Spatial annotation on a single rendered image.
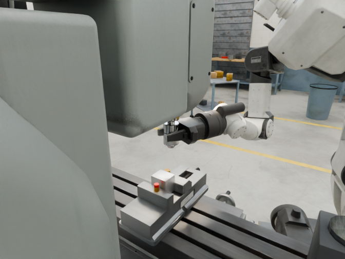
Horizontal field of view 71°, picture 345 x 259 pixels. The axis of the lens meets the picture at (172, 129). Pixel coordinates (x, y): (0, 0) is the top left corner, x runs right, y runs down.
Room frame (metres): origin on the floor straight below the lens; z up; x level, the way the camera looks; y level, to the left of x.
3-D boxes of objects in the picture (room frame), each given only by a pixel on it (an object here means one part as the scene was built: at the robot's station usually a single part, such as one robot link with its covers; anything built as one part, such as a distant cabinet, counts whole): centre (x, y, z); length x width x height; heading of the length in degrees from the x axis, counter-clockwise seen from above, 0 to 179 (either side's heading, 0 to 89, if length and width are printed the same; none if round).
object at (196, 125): (0.72, -0.07, 1.23); 0.13 x 0.12 x 0.10; 31
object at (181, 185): (0.74, 0.00, 1.03); 0.12 x 0.06 x 0.04; 55
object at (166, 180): (0.69, 0.03, 1.05); 0.06 x 0.05 x 0.06; 55
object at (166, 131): (0.67, 0.00, 1.23); 0.05 x 0.05 x 0.06
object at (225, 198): (1.09, -0.27, 0.64); 0.16 x 0.12 x 0.12; 146
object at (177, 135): (0.65, -0.01, 1.23); 0.06 x 0.02 x 0.03; 121
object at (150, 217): (0.71, 0.01, 0.99); 0.35 x 0.15 x 0.11; 145
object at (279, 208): (1.14, -0.68, 0.50); 0.20 x 0.05 x 0.20; 76
